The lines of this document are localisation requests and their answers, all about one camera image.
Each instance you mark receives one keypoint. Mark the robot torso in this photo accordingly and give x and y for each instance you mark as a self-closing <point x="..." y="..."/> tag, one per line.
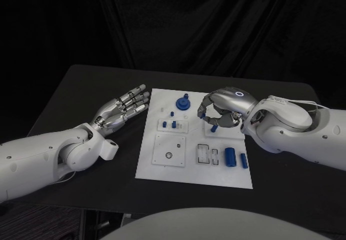
<point x="211" y="224"/>

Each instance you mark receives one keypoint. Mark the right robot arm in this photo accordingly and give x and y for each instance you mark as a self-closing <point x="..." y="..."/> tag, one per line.
<point x="297" y="131"/>

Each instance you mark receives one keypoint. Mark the thin blue cylinder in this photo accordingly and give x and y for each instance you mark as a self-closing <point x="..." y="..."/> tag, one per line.
<point x="244" y="160"/>

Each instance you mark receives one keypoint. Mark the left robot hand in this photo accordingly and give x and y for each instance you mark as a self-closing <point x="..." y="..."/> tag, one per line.
<point x="119" y="110"/>

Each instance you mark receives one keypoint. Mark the white task board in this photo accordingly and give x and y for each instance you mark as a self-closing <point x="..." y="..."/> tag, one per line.
<point x="189" y="146"/>

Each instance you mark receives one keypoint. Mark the blue block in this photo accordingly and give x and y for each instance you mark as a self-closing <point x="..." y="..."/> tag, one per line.
<point x="165" y="124"/>
<point x="174" y="124"/>

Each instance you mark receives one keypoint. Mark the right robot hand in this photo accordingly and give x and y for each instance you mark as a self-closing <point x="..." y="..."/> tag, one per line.
<point x="230" y="105"/>

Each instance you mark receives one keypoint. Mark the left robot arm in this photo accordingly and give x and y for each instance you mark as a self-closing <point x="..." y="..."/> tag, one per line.
<point x="32" y="159"/>

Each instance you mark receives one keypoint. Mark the small blue peg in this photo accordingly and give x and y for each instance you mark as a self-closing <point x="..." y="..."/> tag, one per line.
<point x="172" y="113"/>

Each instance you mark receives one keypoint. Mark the large blue cylinder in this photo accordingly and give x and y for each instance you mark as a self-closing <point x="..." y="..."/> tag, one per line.
<point x="230" y="156"/>

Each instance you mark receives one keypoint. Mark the blue gear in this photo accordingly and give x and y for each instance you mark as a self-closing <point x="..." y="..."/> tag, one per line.
<point x="184" y="104"/>

